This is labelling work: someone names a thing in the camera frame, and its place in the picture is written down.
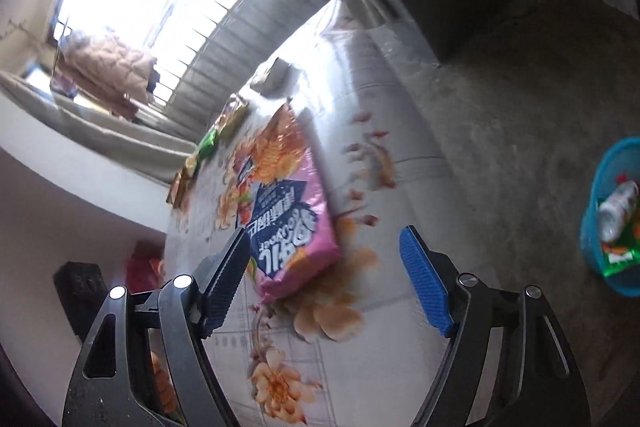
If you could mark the green snack packet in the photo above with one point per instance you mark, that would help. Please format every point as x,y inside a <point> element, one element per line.
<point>209,143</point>

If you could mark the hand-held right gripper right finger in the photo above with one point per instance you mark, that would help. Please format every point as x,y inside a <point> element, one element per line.
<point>425,282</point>

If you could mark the beige left curtain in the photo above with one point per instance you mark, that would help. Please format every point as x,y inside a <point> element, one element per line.
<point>100,132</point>

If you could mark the green snack wrapper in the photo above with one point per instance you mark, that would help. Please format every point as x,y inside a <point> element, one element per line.
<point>620,262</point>

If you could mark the pink snack bag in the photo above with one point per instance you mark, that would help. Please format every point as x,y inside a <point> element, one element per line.
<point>295,207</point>

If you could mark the orange white snack packet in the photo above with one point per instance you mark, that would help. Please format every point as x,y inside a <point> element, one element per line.
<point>179,189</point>

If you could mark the yellow snack packet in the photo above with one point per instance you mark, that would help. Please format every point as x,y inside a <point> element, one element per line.
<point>192,166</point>

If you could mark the red shopping bag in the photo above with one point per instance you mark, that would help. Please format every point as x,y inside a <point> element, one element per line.
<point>142,267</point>

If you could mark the metal balcony railing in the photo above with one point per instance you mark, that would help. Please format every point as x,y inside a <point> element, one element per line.
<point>240,22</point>

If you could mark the blue mesh basket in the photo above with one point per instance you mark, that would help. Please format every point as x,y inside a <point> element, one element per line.
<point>592,227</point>

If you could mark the floral tablecloth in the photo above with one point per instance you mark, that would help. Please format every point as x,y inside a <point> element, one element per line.
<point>350,357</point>

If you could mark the clear plastic bottle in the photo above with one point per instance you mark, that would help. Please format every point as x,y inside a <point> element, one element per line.
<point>617,212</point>

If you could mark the hanging quilted jacket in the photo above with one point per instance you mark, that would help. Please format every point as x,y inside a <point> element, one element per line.
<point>105,62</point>

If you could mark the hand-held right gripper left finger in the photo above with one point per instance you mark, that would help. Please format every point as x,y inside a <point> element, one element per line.
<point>227,287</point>

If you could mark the beige small box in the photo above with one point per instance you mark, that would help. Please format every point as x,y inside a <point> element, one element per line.
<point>272,77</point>

